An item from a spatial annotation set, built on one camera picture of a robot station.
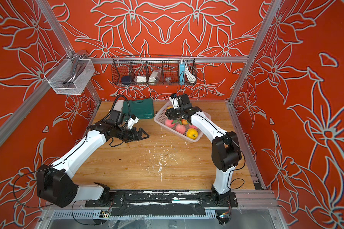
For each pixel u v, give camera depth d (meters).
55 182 0.39
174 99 0.77
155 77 0.92
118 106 1.14
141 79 0.87
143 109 1.14
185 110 0.68
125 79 0.97
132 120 0.74
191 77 0.90
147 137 0.74
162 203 0.73
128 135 0.68
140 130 0.71
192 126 0.63
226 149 0.49
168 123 0.98
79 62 0.85
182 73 0.87
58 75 0.79
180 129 0.95
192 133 0.92
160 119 1.01
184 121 0.99
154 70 0.99
